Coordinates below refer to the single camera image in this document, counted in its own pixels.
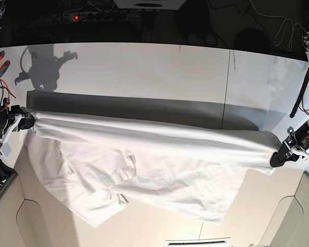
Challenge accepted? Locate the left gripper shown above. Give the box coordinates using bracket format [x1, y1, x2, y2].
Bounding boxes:
[270, 119, 309, 167]

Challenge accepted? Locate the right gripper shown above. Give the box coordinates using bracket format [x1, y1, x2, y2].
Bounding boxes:
[0, 105, 35, 147]

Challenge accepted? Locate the white t-shirt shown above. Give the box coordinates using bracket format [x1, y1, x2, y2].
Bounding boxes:
[25, 111, 280, 227]

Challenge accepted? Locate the black power strip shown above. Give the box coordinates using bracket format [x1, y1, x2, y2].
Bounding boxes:
[63, 10, 142, 22]

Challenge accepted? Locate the white box device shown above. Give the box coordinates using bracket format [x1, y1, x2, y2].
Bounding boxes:
[114, 0, 186, 10]

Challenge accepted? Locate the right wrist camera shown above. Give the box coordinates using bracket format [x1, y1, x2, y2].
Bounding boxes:
[0, 143, 11, 158]

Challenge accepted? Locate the white cable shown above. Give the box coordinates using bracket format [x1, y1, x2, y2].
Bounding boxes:
[247, 0, 309, 54]

